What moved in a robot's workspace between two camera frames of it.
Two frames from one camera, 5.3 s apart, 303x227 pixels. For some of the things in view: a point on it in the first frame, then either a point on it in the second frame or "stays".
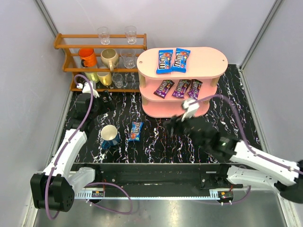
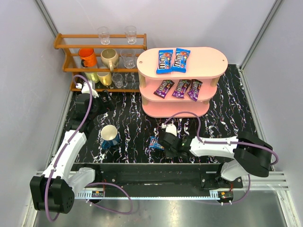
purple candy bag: x=181 y=88 stays
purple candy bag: x=194 y=89 stays
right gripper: x=181 y=125 → x=167 y=143
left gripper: x=104 y=100 stays
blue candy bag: x=135 y=135 → x=153 y=143
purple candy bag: x=164 y=88 stays
